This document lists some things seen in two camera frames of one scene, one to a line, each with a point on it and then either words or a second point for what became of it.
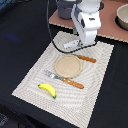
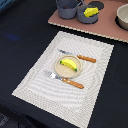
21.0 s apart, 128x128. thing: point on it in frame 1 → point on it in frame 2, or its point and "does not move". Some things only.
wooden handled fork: (64, 79) does not move
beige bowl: (121, 17) does not move
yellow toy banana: (49, 88) → (69, 63)
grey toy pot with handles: (65, 9) does not move
